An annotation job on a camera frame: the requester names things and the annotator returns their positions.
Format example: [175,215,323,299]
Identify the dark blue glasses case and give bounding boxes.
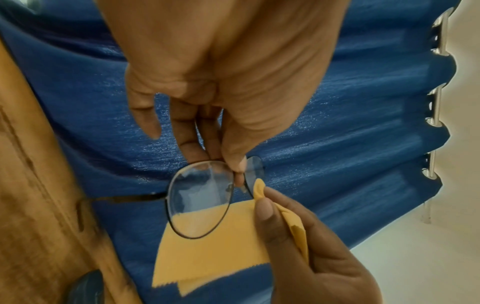
[66,269,106,304]

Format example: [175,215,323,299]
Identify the person's right hand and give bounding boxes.
[252,186,383,304]

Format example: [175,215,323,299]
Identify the blue curtain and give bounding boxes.
[0,0,463,304]

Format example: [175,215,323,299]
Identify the round black-framed eyeglasses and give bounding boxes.
[76,155,267,240]

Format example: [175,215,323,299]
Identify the silver curtain rod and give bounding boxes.
[419,7,457,225]

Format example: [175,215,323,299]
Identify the yellow cleaning cloth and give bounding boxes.
[151,178,311,297]

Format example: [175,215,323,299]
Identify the person's left hand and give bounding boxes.
[95,0,352,173]

